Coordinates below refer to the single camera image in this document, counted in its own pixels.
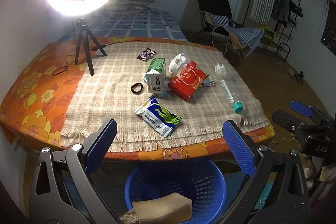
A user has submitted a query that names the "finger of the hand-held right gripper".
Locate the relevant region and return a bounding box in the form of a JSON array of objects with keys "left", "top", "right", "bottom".
[
  {"left": 289, "top": 101, "right": 336, "bottom": 125},
  {"left": 272, "top": 109, "right": 306, "bottom": 136}
]

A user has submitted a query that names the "black drying rack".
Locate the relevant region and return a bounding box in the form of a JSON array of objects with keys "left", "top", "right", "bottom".
[{"left": 252, "top": 0, "right": 302, "bottom": 56}]

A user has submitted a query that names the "purple candy wrapper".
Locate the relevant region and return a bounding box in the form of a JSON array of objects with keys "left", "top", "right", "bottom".
[{"left": 136, "top": 48, "right": 157, "bottom": 61}]

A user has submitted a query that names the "clear plastic cup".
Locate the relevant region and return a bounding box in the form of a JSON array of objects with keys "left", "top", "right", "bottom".
[{"left": 214, "top": 63, "right": 227, "bottom": 76}]

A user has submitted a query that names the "green and white snack packet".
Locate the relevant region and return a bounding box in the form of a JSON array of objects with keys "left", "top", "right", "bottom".
[{"left": 134, "top": 95, "right": 182, "bottom": 138}]

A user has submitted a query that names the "dark grey jacket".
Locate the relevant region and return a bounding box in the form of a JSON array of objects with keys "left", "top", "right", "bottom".
[{"left": 272, "top": 0, "right": 293, "bottom": 28}]

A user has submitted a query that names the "white power strip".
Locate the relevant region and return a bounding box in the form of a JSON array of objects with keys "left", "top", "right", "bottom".
[{"left": 288, "top": 68, "right": 305, "bottom": 85}]

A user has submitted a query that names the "brown cabinet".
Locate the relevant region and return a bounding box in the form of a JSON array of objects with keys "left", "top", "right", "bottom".
[{"left": 180, "top": 0, "right": 205, "bottom": 35}]

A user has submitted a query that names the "dark wall poster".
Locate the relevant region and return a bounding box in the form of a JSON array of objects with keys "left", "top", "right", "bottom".
[{"left": 321, "top": 0, "right": 336, "bottom": 54}]

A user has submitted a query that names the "white cable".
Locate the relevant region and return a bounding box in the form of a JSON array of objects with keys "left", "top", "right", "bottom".
[{"left": 211, "top": 26, "right": 231, "bottom": 56}]

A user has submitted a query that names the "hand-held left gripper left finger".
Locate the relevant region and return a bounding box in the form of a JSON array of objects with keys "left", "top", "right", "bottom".
[{"left": 28, "top": 118, "right": 118, "bottom": 224}]

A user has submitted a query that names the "dark hanging garment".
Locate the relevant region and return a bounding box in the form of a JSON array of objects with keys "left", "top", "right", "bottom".
[{"left": 290, "top": 1, "right": 303, "bottom": 17}]

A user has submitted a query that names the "white colourful printed packet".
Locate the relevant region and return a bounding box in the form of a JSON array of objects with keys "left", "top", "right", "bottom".
[{"left": 199, "top": 74, "right": 216, "bottom": 88}]

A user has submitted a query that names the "black tripod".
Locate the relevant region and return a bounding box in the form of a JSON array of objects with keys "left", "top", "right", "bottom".
[{"left": 74, "top": 17, "right": 108, "bottom": 76}]

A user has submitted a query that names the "beige plush toy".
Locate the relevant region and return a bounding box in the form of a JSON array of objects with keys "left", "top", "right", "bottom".
[{"left": 301, "top": 153, "right": 317, "bottom": 189}]

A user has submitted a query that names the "black folding chair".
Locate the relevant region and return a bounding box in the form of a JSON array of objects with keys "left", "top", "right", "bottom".
[{"left": 193, "top": 0, "right": 263, "bottom": 56}]

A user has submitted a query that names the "beige plaid cloth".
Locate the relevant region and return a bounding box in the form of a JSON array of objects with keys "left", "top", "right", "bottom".
[{"left": 61, "top": 42, "right": 269, "bottom": 153}]

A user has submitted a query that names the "blue checked bed sheet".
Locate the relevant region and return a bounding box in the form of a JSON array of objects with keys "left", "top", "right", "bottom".
[{"left": 60, "top": 7, "right": 188, "bottom": 42}]

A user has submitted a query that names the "white plastic bag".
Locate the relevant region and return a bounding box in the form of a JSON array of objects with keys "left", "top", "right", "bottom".
[{"left": 168, "top": 53, "right": 191, "bottom": 77}]

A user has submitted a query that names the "blue plastic basket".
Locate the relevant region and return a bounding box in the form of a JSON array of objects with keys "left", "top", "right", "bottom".
[{"left": 125, "top": 158, "right": 227, "bottom": 224}]

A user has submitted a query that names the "beige sponge block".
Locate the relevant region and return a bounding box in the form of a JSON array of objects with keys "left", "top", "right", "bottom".
[{"left": 131, "top": 193, "right": 193, "bottom": 224}]

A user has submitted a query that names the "orange floral tablecloth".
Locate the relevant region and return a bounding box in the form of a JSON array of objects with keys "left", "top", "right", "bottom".
[{"left": 0, "top": 36, "right": 275, "bottom": 161}]

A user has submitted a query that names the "yellow crate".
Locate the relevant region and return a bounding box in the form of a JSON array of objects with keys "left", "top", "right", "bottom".
[{"left": 259, "top": 26, "right": 276, "bottom": 45}]

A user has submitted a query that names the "blue striped cloth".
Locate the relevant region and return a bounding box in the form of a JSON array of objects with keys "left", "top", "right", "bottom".
[{"left": 203, "top": 11, "right": 265, "bottom": 56}]

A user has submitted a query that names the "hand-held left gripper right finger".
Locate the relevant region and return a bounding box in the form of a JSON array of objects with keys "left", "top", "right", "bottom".
[{"left": 222, "top": 120, "right": 310, "bottom": 224}]

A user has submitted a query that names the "red tissue box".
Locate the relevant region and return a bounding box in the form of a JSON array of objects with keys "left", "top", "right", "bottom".
[{"left": 168, "top": 61, "right": 208, "bottom": 102}]

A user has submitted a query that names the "clear bottle with teal cap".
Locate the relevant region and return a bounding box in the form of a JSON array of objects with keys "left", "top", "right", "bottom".
[{"left": 218, "top": 79, "right": 244, "bottom": 114}]

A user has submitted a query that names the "green and white milk carton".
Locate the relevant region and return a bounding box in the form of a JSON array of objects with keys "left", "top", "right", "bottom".
[{"left": 145, "top": 57, "right": 167, "bottom": 94}]

